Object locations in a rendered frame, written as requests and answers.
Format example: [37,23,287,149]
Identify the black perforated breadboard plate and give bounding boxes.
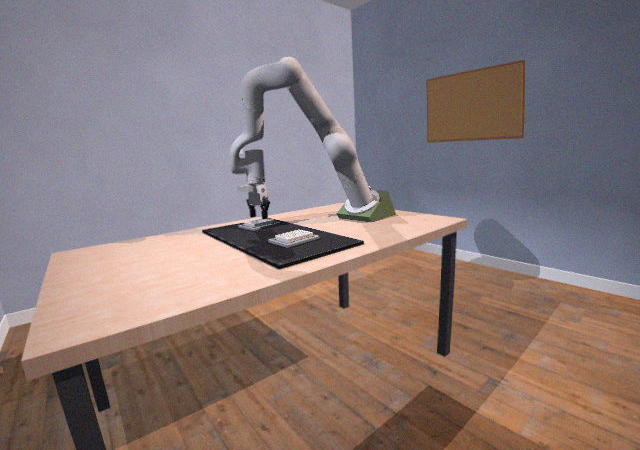
[202,219,364,269]

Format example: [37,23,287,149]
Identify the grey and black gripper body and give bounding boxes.
[248,183,268,206]

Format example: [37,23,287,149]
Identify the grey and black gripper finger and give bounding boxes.
[260,197,270,219]
[246,199,256,217]

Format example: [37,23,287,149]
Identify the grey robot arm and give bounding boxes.
[229,57,379,214]

